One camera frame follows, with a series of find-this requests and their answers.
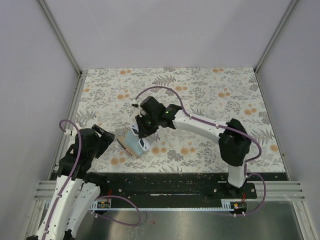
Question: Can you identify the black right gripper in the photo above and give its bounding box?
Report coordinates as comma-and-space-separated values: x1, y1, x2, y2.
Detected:
135, 112, 160, 139

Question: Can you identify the light blue cleaning cloth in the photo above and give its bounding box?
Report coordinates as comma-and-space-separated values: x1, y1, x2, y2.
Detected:
124, 131, 149, 157

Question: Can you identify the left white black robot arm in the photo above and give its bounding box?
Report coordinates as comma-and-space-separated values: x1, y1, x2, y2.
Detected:
28, 120, 116, 240

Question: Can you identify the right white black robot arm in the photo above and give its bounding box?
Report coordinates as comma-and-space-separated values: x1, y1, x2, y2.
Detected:
132, 96, 252, 198

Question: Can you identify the floral pattern table mat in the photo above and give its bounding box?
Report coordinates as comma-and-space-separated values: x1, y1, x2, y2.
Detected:
75, 67, 285, 173

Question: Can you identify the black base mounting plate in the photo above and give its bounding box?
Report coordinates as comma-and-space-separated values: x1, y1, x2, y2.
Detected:
99, 173, 257, 207

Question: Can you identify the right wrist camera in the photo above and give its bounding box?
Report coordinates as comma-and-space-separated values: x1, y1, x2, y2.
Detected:
131, 103, 147, 119

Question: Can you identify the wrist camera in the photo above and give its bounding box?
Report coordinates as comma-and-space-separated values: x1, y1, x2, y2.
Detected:
131, 103, 147, 119
64, 128, 78, 137

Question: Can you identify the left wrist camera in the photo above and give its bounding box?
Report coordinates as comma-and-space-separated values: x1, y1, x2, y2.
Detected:
64, 128, 78, 137

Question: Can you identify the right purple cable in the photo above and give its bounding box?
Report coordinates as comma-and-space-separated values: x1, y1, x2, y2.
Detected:
136, 85, 267, 217

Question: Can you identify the white slotted cable duct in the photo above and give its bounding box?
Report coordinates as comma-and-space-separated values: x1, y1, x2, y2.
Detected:
89, 197, 233, 211

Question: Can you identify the left aluminium frame post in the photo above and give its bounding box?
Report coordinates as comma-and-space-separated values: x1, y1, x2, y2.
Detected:
36, 0, 83, 76

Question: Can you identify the aluminium frame post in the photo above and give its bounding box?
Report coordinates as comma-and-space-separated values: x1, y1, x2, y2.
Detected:
36, 0, 83, 76
253, 0, 300, 75

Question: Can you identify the right aluminium frame post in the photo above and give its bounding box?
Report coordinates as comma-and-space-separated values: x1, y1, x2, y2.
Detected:
253, 0, 300, 75

